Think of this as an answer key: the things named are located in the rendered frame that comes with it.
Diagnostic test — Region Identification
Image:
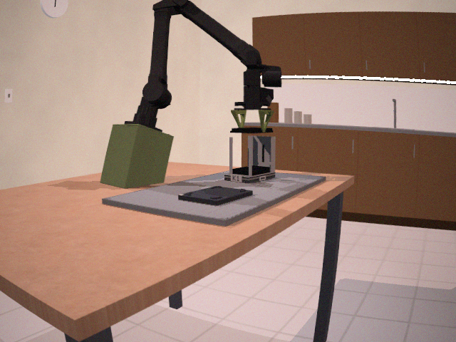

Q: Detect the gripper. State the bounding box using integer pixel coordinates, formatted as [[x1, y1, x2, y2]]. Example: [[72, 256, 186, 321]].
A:
[[231, 85, 274, 133]]

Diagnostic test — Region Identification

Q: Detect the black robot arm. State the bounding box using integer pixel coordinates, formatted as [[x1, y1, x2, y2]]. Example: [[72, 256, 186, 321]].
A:
[[125, 0, 281, 132]]

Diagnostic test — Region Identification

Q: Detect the grey rack with upright posts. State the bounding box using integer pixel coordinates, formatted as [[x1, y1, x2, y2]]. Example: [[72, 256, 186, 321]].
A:
[[224, 135, 276, 183]]

